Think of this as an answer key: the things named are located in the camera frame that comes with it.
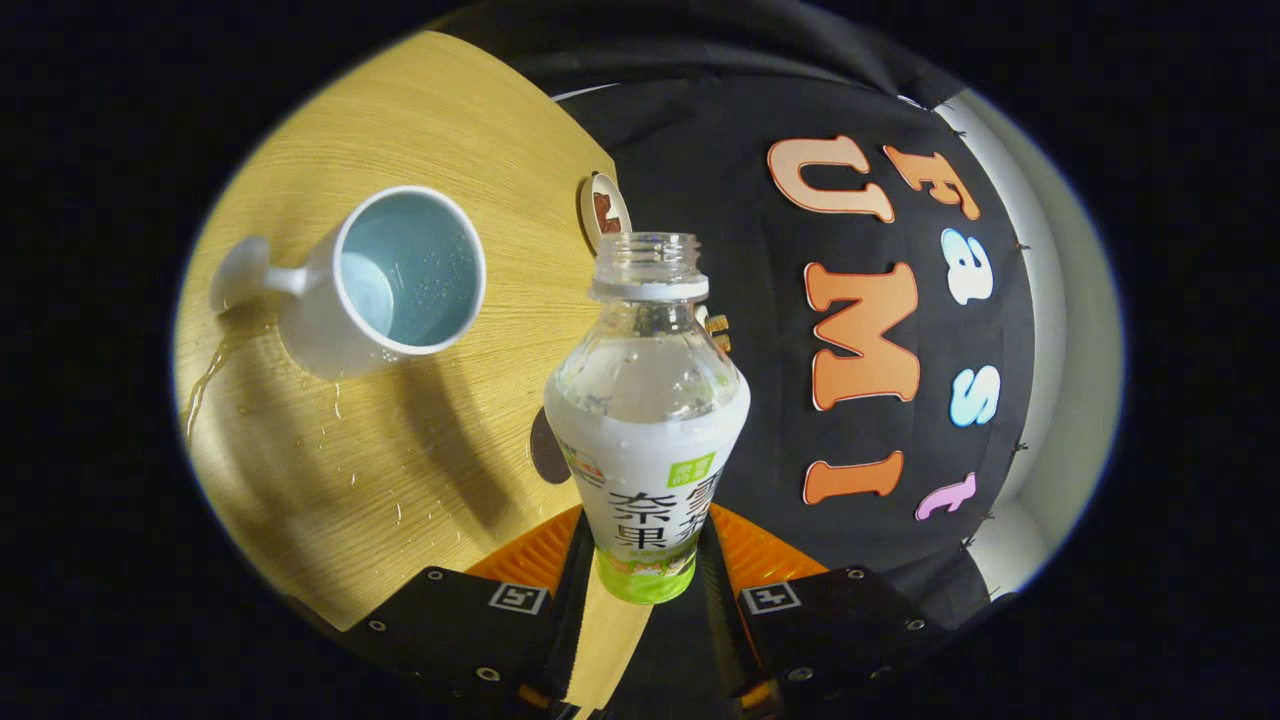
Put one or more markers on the dark brown round coaster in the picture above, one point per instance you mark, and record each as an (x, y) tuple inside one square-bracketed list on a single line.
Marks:
[(548, 455)]

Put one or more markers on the white cup blue inside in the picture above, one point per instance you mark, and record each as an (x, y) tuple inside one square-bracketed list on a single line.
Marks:
[(320, 320)]

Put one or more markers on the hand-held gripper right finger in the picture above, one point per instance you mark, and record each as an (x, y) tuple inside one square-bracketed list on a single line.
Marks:
[(840, 625)]

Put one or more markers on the small round beige plate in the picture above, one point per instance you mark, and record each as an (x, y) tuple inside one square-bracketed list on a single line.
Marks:
[(612, 184)]

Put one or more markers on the wooden table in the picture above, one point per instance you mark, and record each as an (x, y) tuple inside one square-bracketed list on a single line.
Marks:
[(430, 130)]

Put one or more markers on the brown meat piece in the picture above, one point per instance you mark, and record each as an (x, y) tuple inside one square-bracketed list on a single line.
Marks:
[(612, 226), (602, 204)]

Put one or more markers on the clear juice bottle green label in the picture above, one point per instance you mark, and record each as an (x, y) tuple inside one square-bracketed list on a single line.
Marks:
[(645, 400)]

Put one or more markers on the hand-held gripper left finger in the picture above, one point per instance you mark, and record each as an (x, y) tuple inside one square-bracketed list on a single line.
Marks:
[(460, 630)]

